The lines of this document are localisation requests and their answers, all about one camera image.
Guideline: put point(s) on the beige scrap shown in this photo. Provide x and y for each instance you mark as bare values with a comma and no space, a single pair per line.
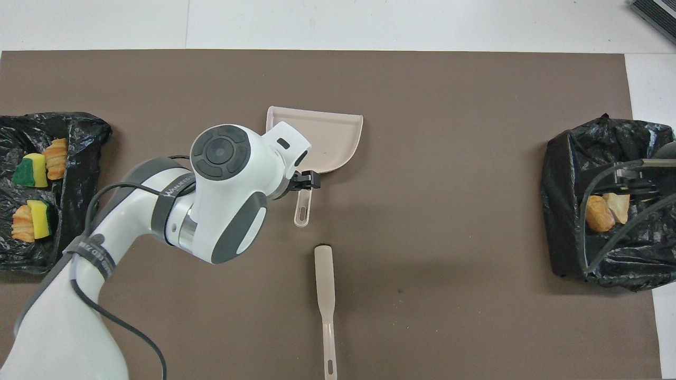
56,158
22,224

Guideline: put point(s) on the grey ribbed panel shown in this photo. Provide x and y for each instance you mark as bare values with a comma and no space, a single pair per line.
660,13

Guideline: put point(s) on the beige plastic dustpan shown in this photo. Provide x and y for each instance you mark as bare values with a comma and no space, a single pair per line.
332,137

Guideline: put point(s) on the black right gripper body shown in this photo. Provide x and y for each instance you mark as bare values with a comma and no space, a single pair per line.
666,150

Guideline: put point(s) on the yellow sponge piece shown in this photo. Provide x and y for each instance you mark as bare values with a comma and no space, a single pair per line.
39,219
31,170

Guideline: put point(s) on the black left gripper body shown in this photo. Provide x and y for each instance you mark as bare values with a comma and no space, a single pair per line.
298,182

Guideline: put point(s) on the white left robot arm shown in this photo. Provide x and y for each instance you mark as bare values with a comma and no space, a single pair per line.
227,200

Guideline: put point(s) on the brown table mat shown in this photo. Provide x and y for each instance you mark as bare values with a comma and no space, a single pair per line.
422,316

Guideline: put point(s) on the beige brush black bristles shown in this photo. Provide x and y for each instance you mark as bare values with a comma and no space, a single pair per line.
325,285

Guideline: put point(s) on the brown bread roll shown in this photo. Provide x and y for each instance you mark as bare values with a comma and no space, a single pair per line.
599,214

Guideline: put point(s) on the black bag lined bin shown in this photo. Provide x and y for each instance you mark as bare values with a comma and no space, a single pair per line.
79,158
565,211

